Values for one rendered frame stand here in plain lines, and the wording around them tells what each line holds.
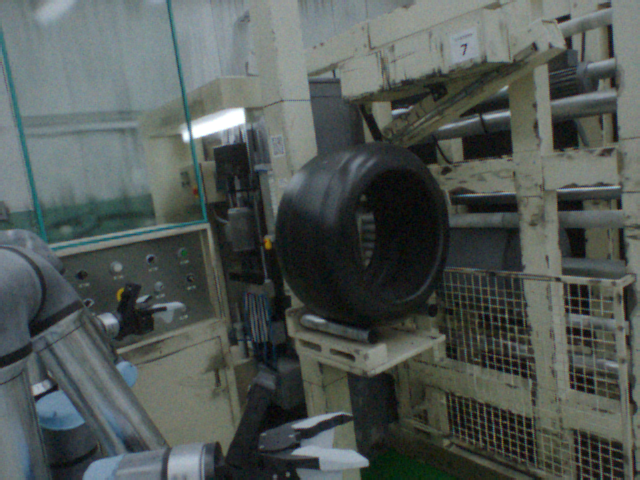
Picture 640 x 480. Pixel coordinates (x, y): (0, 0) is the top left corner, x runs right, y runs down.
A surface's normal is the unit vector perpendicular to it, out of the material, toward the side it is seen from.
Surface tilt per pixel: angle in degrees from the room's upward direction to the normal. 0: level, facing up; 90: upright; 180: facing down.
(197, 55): 90
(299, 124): 90
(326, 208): 71
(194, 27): 90
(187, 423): 91
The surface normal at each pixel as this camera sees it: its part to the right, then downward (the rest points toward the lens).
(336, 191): -0.08, -0.32
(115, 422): 0.36, -0.05
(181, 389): 0.62, 0.02
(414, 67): -0.77, 0.18
